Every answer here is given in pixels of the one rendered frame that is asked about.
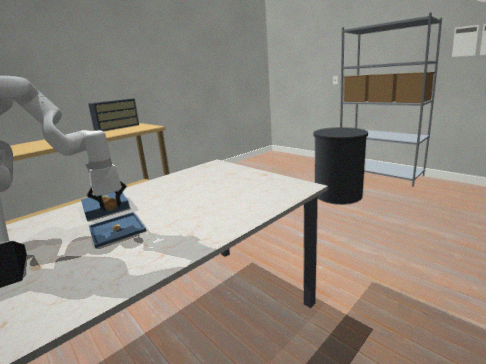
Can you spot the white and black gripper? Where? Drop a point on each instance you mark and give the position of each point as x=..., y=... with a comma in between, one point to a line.
x=105, y=181

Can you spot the blue square tray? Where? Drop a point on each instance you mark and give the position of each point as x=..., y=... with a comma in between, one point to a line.
x=128, y=226

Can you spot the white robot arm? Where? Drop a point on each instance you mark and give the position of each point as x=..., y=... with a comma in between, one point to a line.
x=44, y=111

